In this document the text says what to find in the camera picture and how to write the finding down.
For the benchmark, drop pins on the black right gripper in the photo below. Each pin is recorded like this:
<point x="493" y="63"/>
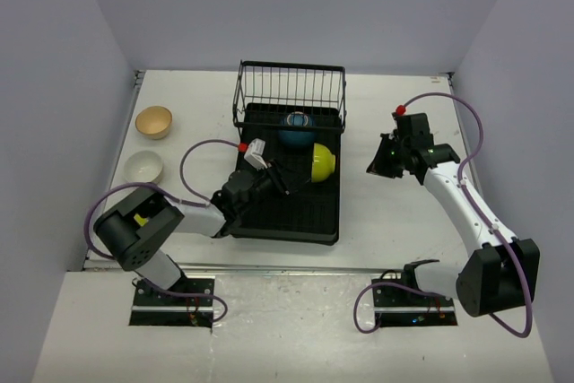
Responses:
<point x="378" y="166"/>

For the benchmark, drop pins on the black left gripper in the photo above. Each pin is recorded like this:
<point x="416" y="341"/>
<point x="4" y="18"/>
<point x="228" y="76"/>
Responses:
<point x="292" y="174"/>

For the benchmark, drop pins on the black drip tray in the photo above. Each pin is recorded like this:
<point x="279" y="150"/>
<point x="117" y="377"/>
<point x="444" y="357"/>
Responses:
<point x="311" y="215"/>

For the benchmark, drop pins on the lime green bowl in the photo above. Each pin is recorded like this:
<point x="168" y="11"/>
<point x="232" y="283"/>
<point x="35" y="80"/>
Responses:
<point x="323" y="163"/>
<point x="141" y="221"/>

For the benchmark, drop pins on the black wire dish rack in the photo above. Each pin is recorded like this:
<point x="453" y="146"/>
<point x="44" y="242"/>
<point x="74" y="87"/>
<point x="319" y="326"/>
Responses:
<point x="266" y="92"/>

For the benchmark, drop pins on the white speckled ceramic bowl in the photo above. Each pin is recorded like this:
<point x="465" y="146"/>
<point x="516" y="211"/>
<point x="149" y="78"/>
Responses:
<point x="144" y="166"/>

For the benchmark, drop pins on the beige bird painted bowl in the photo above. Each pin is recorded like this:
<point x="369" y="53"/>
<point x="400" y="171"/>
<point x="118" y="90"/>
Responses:
<point x="154" y="122"/>

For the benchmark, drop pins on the lime green bowl front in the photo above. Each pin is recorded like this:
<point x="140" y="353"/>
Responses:
<point x="141" y="221"/>

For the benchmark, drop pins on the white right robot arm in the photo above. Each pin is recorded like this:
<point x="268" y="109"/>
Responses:
<point x="501" y="269"/>

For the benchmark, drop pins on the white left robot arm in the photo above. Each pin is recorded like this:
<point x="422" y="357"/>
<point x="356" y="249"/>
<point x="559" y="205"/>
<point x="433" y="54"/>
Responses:
<point x="135" y="229"/>

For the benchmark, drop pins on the blue ceramic bowl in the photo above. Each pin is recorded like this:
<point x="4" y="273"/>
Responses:
<point x="297" y="130"/>

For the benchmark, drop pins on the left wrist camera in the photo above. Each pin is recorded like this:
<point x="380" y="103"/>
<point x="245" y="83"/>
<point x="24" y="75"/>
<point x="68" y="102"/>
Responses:
<point x="253" y="153"/>

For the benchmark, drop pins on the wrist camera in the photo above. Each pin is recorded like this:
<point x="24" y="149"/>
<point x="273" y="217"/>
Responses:
<point x="399" y="112"/>
<point x="253" y="153"/>

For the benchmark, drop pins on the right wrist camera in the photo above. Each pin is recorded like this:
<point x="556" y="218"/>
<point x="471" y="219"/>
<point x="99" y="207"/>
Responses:
<point x="399" y="112"/>

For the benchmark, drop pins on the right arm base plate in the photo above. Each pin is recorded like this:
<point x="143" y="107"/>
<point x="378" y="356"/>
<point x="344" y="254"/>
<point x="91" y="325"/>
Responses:
<point x="396" y="308"/>

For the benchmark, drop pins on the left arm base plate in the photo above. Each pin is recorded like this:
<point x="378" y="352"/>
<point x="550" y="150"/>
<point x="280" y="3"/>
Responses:
<point x="151" y="308"/>

